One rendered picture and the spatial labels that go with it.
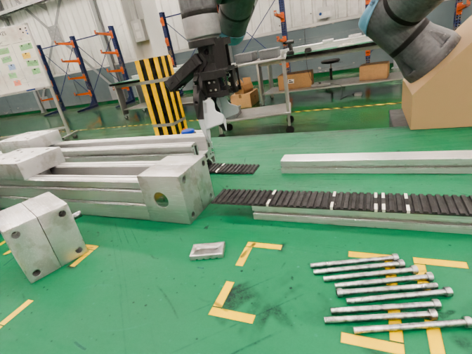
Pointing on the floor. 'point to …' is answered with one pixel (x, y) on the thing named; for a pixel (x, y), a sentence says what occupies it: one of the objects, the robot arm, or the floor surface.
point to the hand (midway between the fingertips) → (214, 132)
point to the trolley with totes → (270, 55)
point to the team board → (24, 68)
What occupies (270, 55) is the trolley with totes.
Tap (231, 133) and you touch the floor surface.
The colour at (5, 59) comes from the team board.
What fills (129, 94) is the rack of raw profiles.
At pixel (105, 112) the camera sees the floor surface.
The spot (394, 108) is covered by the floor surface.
